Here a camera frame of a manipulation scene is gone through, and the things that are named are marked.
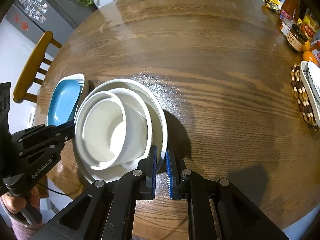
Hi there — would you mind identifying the orange fruit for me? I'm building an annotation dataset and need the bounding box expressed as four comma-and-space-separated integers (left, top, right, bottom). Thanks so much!
302, 51, 319, 66

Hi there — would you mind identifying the left hand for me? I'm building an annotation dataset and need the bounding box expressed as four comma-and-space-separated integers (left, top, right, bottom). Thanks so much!
1, 187, 40, 214

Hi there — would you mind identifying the white plate on trivet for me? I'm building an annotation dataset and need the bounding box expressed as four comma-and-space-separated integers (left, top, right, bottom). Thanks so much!
300, 61, 319, 126

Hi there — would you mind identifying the brown lidded jar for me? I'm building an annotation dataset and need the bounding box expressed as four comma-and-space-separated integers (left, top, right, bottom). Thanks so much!
286, 24, 308, 52

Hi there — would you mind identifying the large white bowl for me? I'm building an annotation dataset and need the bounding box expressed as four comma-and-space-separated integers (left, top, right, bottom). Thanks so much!
73, 79, 168, 183

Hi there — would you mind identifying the white ramekin cup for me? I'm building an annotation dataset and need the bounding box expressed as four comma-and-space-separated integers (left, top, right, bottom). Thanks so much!
78, 90, 148, 168

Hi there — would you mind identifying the wooden chair left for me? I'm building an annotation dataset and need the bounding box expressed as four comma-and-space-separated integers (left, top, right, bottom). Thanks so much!
12, 31, 62, 103

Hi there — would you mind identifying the grey refrigerator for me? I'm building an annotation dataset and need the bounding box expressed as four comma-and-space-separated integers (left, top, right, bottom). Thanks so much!
5, 0, 98, 44

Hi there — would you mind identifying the white square dish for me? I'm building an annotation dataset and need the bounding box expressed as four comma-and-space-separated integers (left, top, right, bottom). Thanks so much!
58, 73, 89, 121

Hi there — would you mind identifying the blue square plate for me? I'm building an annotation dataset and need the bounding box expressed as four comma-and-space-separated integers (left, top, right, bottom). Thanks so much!
47, 79, 81, 126

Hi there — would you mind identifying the medium white bowl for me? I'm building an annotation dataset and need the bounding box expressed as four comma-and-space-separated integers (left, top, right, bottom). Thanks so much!
75, 87, 153, 172

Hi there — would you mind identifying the yellow snack packet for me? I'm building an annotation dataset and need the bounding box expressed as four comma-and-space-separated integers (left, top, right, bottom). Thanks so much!
263, 0, 283, 14

